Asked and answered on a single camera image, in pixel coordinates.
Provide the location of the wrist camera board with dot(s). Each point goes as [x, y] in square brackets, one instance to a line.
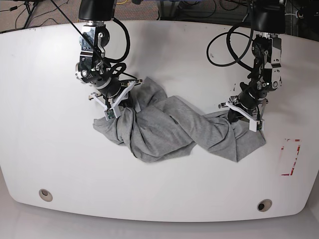
[109, 114]
[260, 125]

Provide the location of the table cable grommet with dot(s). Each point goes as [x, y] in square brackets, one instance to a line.
[45, 195]
[264, 205]

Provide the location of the left table cable grommet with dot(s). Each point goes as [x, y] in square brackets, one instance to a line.
[45, 195]

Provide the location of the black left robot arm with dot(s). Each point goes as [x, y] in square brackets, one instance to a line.
[268, 21]

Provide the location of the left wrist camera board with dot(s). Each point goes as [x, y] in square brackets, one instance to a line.
[260, 125]

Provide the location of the black tripod stand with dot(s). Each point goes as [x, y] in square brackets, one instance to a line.
[29, 8]

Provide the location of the right table cable grommet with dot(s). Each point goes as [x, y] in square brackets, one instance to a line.
[264, 205]

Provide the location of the red tape rectangle marking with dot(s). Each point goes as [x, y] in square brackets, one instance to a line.
[288, 156]

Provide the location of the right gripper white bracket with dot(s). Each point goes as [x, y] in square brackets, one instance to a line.
[125, 95]

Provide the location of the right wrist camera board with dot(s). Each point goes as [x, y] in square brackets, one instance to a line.
[109, 114]

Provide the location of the grey t-shirt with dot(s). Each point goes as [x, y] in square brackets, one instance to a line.
[167, 128]

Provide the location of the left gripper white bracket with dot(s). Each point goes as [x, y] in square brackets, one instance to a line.
[249, 108]

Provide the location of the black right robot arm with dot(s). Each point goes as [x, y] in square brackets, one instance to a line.
[106, 75]

